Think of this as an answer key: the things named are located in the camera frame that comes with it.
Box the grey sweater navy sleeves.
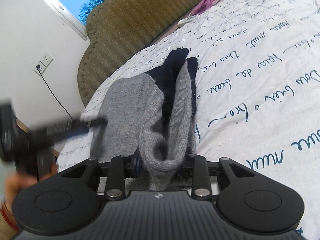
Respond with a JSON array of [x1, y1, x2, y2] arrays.
[[90, 48, 197, 191]]

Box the person's left hand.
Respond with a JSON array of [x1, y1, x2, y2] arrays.
[[4, 164, 57, 215]]

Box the wooden bedside furniture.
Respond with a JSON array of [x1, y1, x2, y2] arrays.
[[16, 118, 60, 157]]

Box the olive upholstered headboard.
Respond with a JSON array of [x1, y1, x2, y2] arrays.
[[78, 0, 201, 105]]

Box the white power strip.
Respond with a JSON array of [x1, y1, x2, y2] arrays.
[[177, 15, 197, 26]]

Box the white script-print bed sheet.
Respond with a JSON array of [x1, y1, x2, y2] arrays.
[[57, 0, 320, 233]]

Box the purple cloth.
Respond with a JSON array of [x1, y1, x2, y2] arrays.
[[190, 0, 221, 16]]

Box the black power cable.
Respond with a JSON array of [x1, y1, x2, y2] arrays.
[[36, 65, 75, 122]]

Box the white wall power outlet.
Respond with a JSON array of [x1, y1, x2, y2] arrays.
[[34, 52, 54, 76]]

